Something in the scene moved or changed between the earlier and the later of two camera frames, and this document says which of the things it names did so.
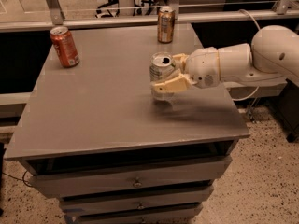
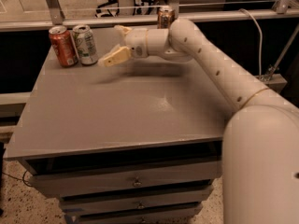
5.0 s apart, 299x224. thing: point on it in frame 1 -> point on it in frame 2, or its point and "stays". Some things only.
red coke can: [64, 47] stays
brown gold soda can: [165, 24] stays
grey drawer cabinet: [96, 138] stays
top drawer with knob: [73, 184] stays
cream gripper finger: [177, 84] -> [118, 55]
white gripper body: [202, 66] -> [135, 42]
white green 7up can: [160, 65] -> [85, 45]
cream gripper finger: [183, 60] -> [124, 30]
